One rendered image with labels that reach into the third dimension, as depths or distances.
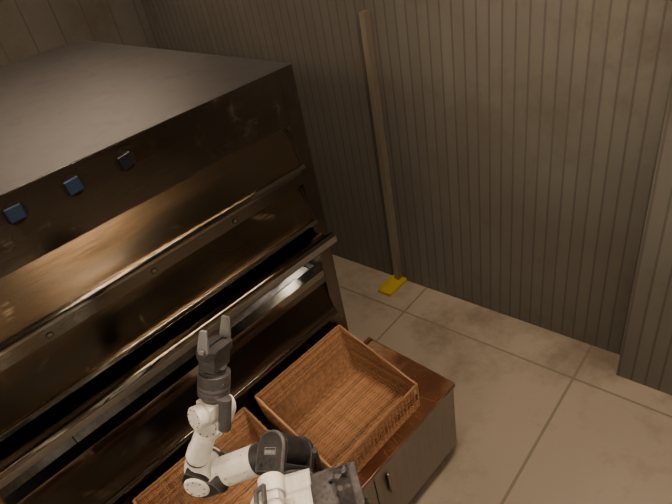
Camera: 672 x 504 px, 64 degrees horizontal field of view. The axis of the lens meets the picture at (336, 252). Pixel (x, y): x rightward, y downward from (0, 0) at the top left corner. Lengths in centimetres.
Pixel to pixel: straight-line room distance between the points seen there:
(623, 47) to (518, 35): 48
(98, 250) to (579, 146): 229
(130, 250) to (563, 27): 212
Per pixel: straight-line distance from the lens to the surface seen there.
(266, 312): 232
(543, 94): 298
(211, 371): 145
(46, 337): 187
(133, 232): 186
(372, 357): 262
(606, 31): 280
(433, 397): 264
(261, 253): 215
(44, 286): 180
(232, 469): 167
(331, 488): 147
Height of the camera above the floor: 263
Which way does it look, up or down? 35 degrees down
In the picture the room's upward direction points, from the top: 12 degrees counter-clockwise
